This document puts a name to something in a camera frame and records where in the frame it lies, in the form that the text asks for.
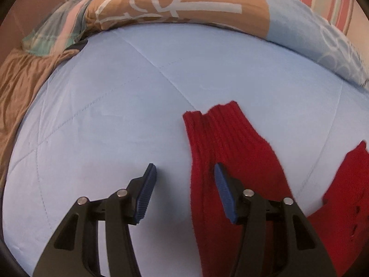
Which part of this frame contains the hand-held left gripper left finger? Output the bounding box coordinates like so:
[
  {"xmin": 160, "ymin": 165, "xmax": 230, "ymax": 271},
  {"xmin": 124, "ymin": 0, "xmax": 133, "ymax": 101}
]
[{"xmin": 33, "ymin": 163, "xmax": 158, "ymax": 277}]

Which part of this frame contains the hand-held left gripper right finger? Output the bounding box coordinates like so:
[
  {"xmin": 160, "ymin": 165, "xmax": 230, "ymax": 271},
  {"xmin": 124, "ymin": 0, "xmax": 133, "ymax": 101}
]
[{"xmin": 214, "ymin": 163, "xmax": 338, "ymax": 277}]

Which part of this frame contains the red knit sweater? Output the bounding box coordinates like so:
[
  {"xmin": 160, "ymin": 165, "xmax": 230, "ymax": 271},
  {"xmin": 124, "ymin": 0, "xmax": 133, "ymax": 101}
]
[{"xmin": 183, "ymin": 101, "xmax": 369, "ymax": 277}]

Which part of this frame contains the light blue quilt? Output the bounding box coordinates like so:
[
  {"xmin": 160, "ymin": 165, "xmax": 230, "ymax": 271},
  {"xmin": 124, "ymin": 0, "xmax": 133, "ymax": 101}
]
[{"xmin": 3, "ymin": 20, "xmax": 369, "ymax": 277}]

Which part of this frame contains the brown bed sheet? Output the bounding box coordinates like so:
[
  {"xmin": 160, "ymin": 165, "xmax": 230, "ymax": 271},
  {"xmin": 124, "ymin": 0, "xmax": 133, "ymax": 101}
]
[{"xmin": 0, "ymin": 48, "xmax": 78, "ymax": 185}]

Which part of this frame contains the plaid pillow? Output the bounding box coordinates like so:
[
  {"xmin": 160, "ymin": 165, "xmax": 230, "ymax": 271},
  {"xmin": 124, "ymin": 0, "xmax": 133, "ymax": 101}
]
[{"xmin": 21, "ymin": 0, "xmax": 101, "ymax": 57}]

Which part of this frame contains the patterned orange blue pillow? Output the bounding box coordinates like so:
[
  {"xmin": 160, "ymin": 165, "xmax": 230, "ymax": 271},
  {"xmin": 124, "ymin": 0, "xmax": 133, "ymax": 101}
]
[{"xmin": 86, "ymin": 0, "xmax": 369, "ymax": 88}]

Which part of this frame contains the brown headboard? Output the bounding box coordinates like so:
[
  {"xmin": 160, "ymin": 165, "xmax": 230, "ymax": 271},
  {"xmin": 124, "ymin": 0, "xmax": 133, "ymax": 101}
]
[{"xmin": 0, "ymin": 0, "xmax": 84, "ymax": 61}]

